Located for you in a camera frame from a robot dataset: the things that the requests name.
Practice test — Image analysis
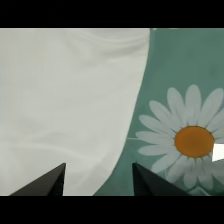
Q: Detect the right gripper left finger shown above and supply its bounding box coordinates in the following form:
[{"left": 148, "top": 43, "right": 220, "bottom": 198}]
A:
[{"left": 9, "top": 162, "right": 67, "bottom": 197}]

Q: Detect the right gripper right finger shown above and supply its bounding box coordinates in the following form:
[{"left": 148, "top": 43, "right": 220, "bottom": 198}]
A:
[{"left": 131, "top": 161, "right": 191, "bottom": 197}]

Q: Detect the white T-shirt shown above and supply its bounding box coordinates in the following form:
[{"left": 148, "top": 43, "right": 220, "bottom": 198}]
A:
[{"left": 0, "top": 28, "right": 151, "bottom": 197}]

